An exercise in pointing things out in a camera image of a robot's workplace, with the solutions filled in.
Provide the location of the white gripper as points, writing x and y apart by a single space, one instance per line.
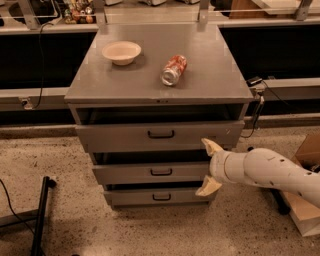
217 165

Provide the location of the grey drawer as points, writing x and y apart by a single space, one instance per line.
151 173
126 198
157 136

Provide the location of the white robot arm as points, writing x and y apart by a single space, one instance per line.
235 170

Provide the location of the grey top drawer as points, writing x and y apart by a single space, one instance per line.
157 136

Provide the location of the grey bottom drawer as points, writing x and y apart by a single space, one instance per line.
126 198

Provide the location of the grey metal drawer cabinet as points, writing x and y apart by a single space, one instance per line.
211 89

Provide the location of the black stand leg right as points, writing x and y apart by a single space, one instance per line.
280 203

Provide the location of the black stand leg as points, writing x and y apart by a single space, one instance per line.
47 183
280 203

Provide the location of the orange soda can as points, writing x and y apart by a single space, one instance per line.
173 70

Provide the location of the brown cardboard box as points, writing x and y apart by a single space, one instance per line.
304 206

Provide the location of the white paper bowl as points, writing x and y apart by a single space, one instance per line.
121 52

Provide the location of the black stand leg left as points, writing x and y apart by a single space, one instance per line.
47 183

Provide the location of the colourful objects on shelf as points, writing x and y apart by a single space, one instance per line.
79 12

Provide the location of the small black device on rail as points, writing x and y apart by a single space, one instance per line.
254 81

